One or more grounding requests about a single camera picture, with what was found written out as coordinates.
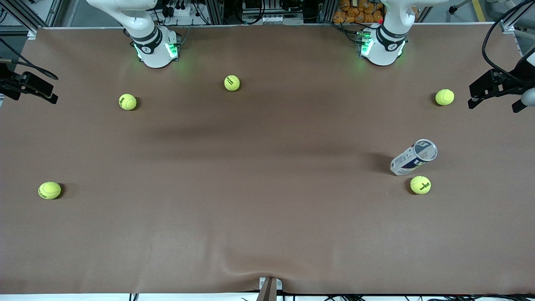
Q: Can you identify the clear Wilson tennis ball can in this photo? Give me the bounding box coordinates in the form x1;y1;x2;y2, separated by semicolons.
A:
390;139;438;176

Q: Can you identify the yellow Wilson 3 tennis ball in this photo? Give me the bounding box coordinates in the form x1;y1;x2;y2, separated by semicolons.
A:
410;176;431;195

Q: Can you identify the small electronics box green light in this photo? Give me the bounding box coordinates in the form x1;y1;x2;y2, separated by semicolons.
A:
356;30;373;58
166;31;181;60

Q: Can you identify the bag of orange items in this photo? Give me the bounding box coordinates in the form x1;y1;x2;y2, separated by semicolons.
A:
333;0;384;24

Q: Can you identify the white power strip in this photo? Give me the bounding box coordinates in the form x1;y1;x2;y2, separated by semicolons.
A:
165;5;197;18

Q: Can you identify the white terminal strip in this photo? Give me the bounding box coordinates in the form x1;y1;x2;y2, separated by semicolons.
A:
242;15;289;24

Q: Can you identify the brown table mat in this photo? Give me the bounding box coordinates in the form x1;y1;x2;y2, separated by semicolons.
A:
0;23;535;295

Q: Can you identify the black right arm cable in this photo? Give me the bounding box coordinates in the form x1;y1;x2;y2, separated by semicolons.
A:
0;38;59;81

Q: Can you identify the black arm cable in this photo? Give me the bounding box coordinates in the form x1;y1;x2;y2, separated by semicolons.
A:
481;0;535;84
0;38;59;81

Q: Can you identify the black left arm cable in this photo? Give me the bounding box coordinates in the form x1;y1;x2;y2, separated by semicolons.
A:
481;0;535;84

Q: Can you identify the aluminium frame profile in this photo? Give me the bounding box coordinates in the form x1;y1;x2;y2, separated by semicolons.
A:
0;0;63;35

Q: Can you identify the metal bracket with brown bar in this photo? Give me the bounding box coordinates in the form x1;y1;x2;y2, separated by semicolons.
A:
257;277;283;301

